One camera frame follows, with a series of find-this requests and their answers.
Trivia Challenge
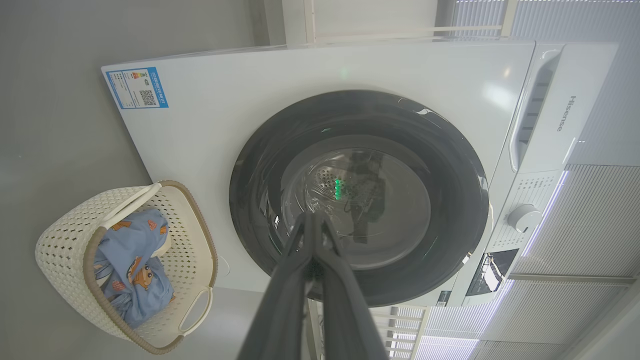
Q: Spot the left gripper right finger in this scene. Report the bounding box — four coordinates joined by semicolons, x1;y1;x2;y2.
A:
313;212;389;360

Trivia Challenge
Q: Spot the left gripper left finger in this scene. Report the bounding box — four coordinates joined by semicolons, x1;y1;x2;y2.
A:
237;212;314;360

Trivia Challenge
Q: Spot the blue cartoon print garment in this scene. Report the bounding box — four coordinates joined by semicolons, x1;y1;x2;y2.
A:
98;208;170;271
92;252;176;329

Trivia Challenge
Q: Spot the dark round washer door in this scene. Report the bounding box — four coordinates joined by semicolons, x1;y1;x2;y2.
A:
229;90;491;307

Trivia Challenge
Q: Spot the white front-load washing machine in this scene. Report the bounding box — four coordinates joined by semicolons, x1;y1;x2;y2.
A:
101;40;621;308

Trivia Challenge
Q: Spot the silver control knob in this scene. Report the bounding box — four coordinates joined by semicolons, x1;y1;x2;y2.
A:
507;203;543;234

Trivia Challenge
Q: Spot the cream perforated laundry basket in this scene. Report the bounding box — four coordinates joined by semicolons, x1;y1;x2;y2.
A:
35;180;219;356

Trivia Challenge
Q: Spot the blue energy label sticker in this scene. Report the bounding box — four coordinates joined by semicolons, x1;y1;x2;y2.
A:
105;67;169;110

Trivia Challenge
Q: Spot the white detergent drawer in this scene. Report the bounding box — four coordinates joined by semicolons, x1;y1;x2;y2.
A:
509;42;620;174

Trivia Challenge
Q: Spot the white wooden frame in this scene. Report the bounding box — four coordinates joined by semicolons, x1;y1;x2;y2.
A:
280;0;521;48

